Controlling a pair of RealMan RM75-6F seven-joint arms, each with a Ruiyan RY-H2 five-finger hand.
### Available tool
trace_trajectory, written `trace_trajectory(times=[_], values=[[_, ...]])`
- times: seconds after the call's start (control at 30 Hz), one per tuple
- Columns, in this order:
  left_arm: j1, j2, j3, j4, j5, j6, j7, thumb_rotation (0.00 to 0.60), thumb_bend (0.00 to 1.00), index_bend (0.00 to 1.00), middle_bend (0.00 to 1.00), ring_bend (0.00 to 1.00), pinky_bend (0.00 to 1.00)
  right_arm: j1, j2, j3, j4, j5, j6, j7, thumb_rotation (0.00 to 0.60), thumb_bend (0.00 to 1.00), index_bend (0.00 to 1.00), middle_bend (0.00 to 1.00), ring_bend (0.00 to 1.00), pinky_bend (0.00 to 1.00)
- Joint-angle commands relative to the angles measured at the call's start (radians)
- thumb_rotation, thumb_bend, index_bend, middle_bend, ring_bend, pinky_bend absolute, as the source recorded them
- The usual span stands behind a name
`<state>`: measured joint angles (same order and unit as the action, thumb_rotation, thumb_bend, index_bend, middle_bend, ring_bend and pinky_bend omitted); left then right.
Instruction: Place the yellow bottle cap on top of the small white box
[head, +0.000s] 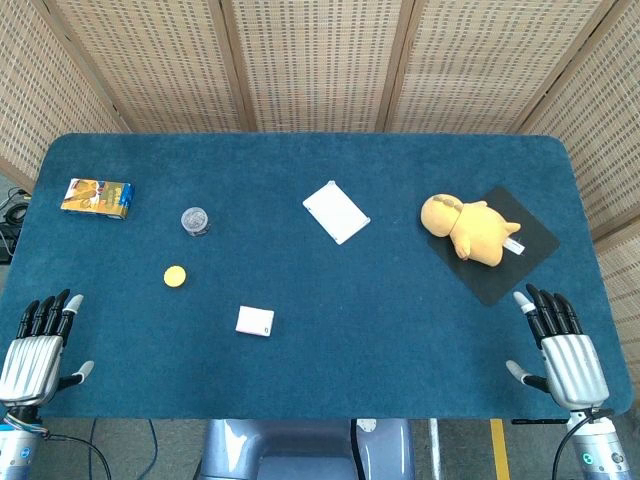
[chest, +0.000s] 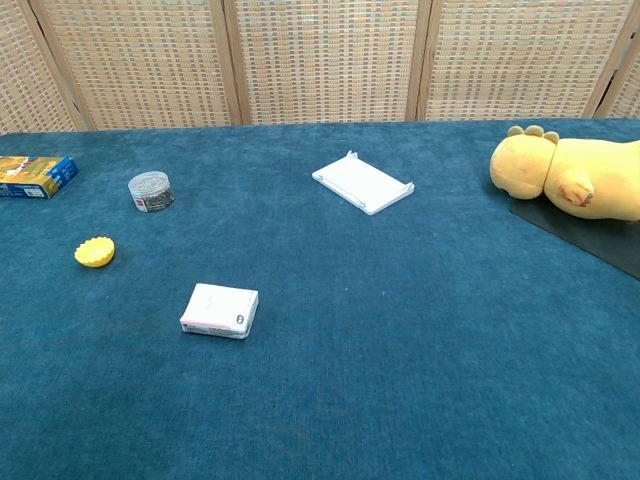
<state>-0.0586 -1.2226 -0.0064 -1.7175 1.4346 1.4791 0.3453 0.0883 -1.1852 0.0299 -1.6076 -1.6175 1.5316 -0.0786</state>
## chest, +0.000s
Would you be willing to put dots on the yellow ball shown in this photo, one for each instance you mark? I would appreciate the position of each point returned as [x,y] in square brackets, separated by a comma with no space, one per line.
[93,251]

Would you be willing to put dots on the small white box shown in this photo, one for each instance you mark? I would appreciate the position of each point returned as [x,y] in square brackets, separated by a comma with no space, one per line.
[218,311]

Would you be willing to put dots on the blue table cloth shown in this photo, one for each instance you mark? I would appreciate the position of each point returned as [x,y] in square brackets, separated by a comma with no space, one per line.
[320,310]

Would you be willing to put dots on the white flat plastic tray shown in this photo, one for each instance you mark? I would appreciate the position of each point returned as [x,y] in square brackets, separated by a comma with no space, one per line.
[362,183]

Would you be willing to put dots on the clear jar of paper clips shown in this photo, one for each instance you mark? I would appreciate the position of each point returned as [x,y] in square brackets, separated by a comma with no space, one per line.
[151,192]

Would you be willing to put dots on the woven bamboo folding screen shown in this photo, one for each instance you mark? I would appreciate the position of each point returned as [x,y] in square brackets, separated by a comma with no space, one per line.
[320,60]

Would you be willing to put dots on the yellow plush dinosaur toy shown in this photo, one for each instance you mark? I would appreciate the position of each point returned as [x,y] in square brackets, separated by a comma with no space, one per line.
[575,175]

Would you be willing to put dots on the black mouse pad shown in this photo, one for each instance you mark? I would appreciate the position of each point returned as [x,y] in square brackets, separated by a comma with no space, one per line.
[590,232]

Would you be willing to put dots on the blue yellow cardboard box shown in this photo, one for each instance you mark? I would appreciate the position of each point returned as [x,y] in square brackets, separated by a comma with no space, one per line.
[35,176]

